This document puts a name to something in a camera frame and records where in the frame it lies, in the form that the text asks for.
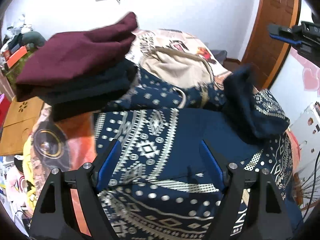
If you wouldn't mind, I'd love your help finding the green covered side table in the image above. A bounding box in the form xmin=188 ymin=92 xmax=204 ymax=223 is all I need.
xmin=5 ymin=51 xmax=33 ymax=94

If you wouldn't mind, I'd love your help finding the beige garment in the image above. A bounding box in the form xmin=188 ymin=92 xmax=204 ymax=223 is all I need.
xmin=139 ymin=47 xmax=214 ymax=88

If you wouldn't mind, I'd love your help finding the maroon folded garment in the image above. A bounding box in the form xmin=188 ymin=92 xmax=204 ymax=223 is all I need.
xmin=16 ymin=12 xmax=138 ymax=102

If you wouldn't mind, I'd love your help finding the wooden lap desk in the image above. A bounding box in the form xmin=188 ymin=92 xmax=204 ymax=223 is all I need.
xmin=1 ymin=97 xmax=44 ymax=156

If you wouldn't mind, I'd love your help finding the yellow garment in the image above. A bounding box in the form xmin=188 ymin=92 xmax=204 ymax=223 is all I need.
xmin=22 ymin=152 xmax=38 ymax=215

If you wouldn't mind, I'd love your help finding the orange box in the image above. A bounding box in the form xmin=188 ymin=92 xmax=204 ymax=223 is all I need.
xmin=7 ymin=46 xmax=28 ymax=68

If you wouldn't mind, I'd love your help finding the printed bed sheet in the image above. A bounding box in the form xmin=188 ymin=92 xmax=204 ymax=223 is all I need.
xmin=22 ymin=28 xmax=301 ymax=235

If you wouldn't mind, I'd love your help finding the brown wooden door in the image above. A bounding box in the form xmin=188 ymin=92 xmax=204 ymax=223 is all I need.
xmin=242 ymin=0 xmax=301 ymax=89

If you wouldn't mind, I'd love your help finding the black folded garment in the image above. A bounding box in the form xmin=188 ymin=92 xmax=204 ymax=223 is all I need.
xmin=42 ymin=59 xmax=139 ymax=123

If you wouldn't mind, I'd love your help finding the navy patterned garment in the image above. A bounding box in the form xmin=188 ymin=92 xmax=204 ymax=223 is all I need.
xmin=94 ymin=68 xmax=302 ymax=239

